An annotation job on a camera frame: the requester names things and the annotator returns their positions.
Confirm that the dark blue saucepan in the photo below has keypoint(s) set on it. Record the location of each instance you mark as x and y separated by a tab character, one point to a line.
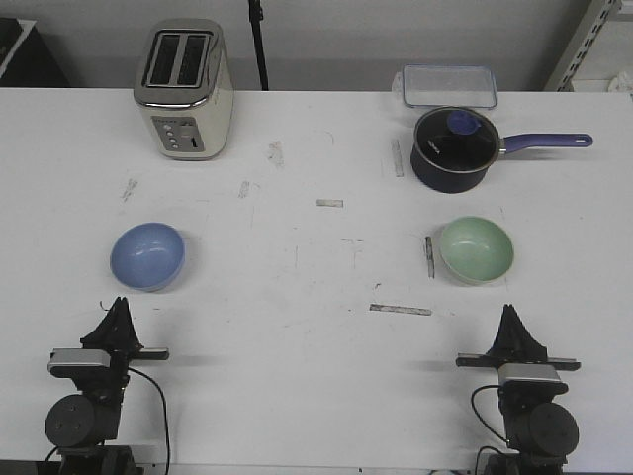
457	182

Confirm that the white slotted shelf upright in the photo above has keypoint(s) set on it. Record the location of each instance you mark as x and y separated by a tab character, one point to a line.
594	18

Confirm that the green bowl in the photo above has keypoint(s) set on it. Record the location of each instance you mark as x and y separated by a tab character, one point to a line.
476	250

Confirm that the black tripod pole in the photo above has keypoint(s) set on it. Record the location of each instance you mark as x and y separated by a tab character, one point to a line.
255	17

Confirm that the blue bowl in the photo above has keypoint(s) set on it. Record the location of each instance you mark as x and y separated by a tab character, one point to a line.
148	257

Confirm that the glass pot lid blue knob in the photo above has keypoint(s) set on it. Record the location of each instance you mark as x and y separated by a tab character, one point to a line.
457	139

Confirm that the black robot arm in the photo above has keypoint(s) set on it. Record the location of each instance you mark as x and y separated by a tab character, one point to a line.
80	424
539	433

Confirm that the clear plastic food container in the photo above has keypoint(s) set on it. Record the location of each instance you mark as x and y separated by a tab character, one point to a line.
429	86

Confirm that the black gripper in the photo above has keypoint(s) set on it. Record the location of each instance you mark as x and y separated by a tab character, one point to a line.
102	338
526	348

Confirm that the silver two-slot toaster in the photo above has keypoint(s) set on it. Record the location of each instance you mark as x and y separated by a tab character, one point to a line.
183	88

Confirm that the white crumpled object on shelf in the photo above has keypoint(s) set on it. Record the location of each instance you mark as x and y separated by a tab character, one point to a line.
622	82

